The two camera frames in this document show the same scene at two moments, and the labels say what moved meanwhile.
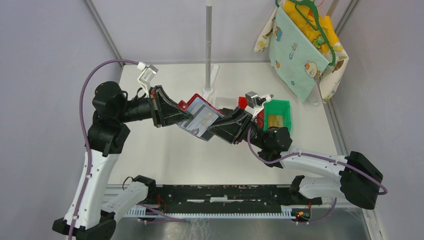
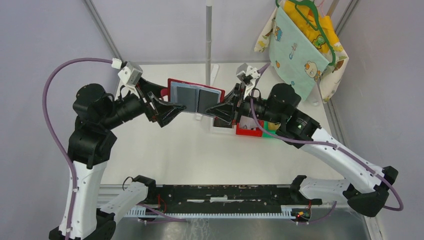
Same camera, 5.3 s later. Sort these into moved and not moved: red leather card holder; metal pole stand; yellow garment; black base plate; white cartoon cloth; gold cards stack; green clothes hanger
Moved: red leather card holder
Not moved: metal pole stand; yellow garment; green clothes hanger; white cartoon cloth; gold cards stack; black base plate
